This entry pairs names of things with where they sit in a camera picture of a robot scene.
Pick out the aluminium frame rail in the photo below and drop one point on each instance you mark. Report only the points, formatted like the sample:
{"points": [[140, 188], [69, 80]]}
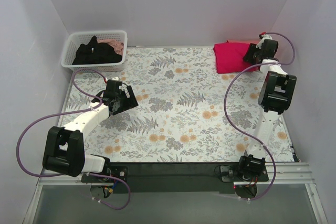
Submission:
{"points": [[180, 193]]}

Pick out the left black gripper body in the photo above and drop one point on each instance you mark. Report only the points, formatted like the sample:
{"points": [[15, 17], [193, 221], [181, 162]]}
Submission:
{"points": [[126, 100]]}

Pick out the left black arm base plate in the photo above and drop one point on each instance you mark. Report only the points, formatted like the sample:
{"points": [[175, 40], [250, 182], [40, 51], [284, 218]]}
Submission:
{"points": [[120, 172]]}

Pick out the black t shirt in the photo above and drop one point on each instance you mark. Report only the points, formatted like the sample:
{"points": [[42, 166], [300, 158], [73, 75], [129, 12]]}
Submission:
{"points": [[94, 53]]}

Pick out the floral patterned table mat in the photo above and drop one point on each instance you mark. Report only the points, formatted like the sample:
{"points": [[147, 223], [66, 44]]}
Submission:
{"points": [[187, 112]]}

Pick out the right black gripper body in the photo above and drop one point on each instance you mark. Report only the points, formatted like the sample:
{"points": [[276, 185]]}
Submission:
{"points": [[251, 54]]}

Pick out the light pink t shirt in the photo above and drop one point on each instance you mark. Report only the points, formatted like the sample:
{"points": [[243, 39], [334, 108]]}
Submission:
{"points": [[118, 46]]}

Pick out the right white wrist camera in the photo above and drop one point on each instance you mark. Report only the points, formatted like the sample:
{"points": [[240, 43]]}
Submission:
{"points": [[263, 37]]}

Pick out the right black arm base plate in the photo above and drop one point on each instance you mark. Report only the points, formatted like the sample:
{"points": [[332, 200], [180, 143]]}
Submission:
{"points": [[231, 173]]}

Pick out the magenta t shirt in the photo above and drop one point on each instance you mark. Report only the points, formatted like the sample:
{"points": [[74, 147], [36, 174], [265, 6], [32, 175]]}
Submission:
{"points": [[229, 57]]}

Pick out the white plastic laundry basket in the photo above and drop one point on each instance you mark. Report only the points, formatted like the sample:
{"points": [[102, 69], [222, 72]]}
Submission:
{"points": [[83, 37]]}

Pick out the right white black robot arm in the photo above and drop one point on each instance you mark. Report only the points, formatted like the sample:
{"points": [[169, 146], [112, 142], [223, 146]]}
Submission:
{"points": [[274, 99]]}

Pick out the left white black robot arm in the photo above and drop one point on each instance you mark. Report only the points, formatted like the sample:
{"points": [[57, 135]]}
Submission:
{"points": [[65, 146]]}

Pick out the folded salmon t shirt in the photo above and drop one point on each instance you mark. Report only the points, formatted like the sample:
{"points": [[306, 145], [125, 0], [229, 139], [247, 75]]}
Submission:
{"points": [[241, 41]]}

